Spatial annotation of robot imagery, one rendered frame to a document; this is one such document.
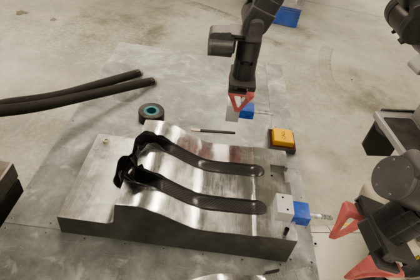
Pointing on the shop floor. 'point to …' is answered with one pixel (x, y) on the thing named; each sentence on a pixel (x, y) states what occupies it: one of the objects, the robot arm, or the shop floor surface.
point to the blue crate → (287, 17)
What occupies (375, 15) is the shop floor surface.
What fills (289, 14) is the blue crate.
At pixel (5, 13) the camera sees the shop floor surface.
